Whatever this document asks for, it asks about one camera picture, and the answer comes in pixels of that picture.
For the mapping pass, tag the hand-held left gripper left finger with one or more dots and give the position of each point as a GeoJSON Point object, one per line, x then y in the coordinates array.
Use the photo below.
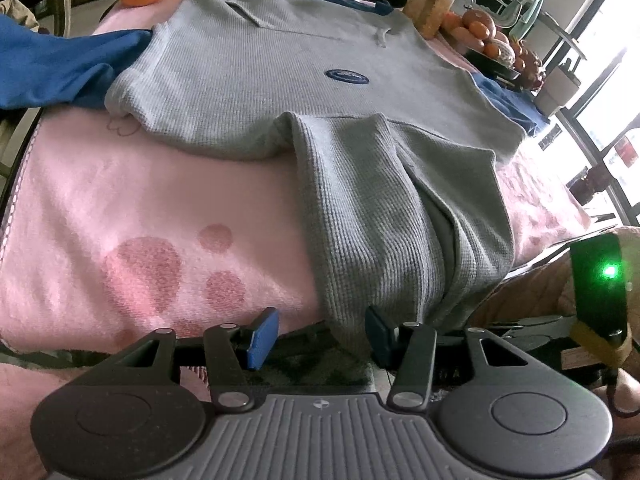
{"type": "Point", "coordinates": [262, 337]}

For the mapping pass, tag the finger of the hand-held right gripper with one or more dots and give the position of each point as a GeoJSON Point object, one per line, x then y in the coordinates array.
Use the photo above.
{"type": "Point", "coordinates": [530, 327]}

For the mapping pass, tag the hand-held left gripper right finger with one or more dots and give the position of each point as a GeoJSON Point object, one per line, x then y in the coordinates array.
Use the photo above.
{"type": "Point", "coordinates": [380, 337]}

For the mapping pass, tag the grey and blue sweatshirt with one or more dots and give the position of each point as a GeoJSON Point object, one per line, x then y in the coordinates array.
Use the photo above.
{"type": "Point", "coordinates": [350, 110]}

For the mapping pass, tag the person's tan quilted jacket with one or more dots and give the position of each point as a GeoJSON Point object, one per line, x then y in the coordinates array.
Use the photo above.
{"type": "Point", "coordinates": [525, 290]}

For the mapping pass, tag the pink printed blanket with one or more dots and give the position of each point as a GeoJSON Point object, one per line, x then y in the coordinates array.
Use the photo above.
{"type": "Point", "coordinates": [125, 210]}

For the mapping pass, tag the white tumbler with green lid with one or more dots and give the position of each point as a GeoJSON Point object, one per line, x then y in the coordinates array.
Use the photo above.
{"type": "Point", "coordinates": [562, 87]}

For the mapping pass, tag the red dragon fruit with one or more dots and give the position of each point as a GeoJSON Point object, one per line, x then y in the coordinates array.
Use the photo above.
{"type": "Point", "coordinates": [530, 67]}

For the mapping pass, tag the fruit in white foam net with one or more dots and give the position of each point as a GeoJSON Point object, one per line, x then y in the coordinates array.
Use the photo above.
{"type": "Point", "coordinates": [506, 52]}

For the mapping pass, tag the metal fruit tray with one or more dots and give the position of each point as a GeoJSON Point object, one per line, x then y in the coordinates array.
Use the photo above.
{"type": "Point", "coordinates": [480, 60]}

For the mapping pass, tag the small orange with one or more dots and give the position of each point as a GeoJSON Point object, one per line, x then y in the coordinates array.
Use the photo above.
{"type": "Point", "coordinates": [492, 50]}

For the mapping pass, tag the pink sweet potato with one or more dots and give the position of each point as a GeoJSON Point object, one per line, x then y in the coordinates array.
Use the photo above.
{"type": "Point", "coordinates": [467, 37]}

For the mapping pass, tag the office chair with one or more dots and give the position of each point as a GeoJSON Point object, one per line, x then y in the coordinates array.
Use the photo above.
{"type": "Point", "coordinates": [530, 5]}

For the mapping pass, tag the red apple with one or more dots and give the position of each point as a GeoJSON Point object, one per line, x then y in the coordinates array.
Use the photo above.
{"type": "Point", "coordinates": [477, 19]}

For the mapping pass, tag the tall orange canister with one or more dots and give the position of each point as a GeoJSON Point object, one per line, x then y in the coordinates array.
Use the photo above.
{"type": "Point", "coordinates": [440, 5]}

